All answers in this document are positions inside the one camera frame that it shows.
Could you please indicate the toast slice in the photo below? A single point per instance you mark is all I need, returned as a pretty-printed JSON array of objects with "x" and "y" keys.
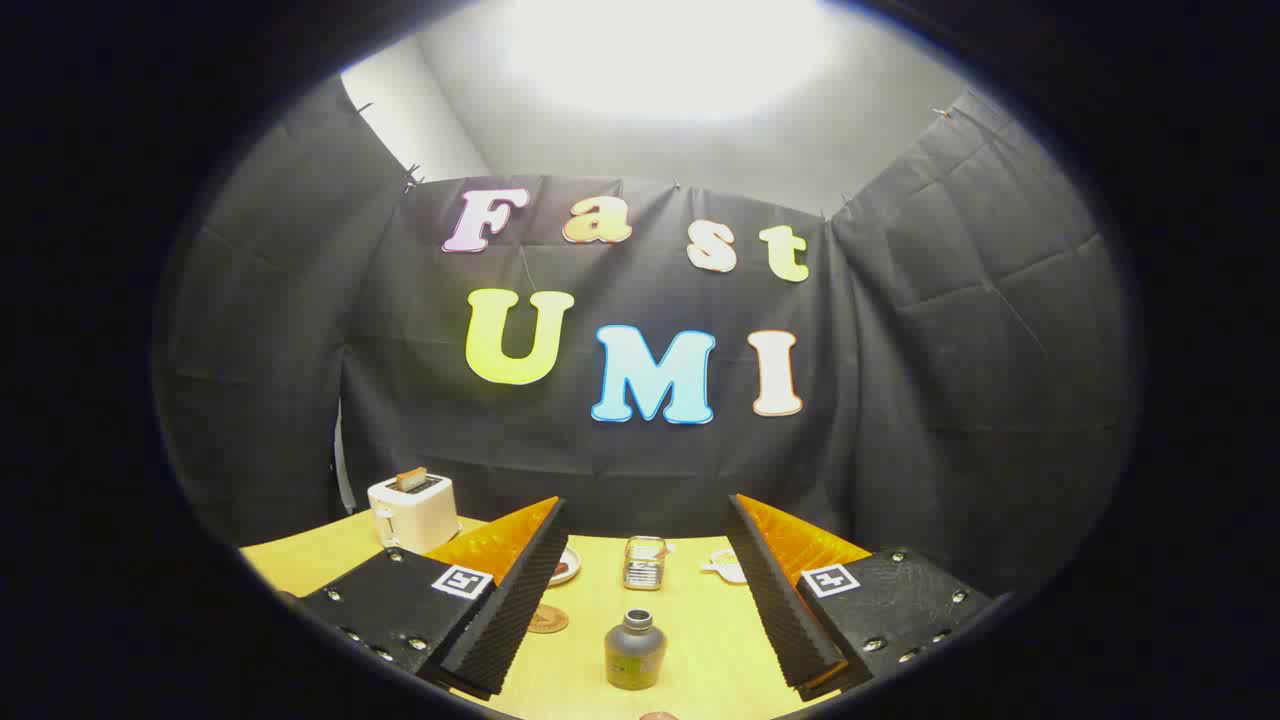
[{"x": 411, "y": 479}]

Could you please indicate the white toaster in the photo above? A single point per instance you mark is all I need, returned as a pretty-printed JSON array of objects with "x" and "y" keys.
[{"x": 420, "y": 515}]

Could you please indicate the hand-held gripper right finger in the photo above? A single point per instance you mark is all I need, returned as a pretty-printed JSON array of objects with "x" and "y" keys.
[{"x": 785, "y": 620}]

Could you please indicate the round brown coaster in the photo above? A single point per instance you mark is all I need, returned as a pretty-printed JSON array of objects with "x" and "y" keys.
[{"x": 550, "y": 620}]

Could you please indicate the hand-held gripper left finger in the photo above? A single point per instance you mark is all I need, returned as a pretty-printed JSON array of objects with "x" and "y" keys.
[{"x": 510, "y": 620}]

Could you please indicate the wooden table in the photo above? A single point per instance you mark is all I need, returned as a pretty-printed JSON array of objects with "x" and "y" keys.
[{"x": 690, "y": 640}]

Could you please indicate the silver bottle with green label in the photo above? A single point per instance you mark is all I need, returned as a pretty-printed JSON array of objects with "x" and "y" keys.
[{"x": 635, "y": 655}]

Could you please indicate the white divided condiment dish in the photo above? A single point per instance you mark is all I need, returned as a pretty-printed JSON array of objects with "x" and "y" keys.
[{"x": 727, "y": 567}]

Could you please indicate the white round plate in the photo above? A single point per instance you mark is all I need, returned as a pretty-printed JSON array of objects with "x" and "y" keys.
[{"x": 567, "y": 566}]

